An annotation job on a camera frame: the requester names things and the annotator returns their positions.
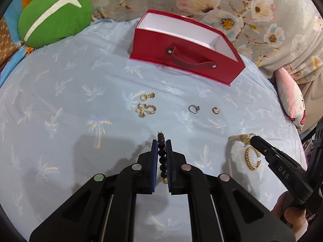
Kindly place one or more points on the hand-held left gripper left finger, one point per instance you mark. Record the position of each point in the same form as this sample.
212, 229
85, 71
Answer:
154, 166

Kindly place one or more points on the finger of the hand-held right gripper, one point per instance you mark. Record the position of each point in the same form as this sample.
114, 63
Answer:
280, 161

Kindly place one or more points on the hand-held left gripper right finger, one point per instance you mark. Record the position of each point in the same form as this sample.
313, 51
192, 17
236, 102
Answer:
170, 166

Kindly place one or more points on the twisted gold bangle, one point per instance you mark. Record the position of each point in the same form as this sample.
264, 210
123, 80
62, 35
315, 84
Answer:
248, 162

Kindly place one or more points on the tiny gold cuff earring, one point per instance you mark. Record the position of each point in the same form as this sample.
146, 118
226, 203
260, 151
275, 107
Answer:
215, 110

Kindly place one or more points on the person's right hand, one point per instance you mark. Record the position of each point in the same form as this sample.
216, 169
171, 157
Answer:
290, 214

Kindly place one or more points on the small gold hoop earring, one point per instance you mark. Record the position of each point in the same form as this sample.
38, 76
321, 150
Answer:
140, 105
144, 96
152, 95
141, 114

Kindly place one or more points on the pink plush pillow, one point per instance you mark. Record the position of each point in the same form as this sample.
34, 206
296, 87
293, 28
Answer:
290, 95

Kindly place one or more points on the green round cushion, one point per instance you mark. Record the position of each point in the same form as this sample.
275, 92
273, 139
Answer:
55, 17

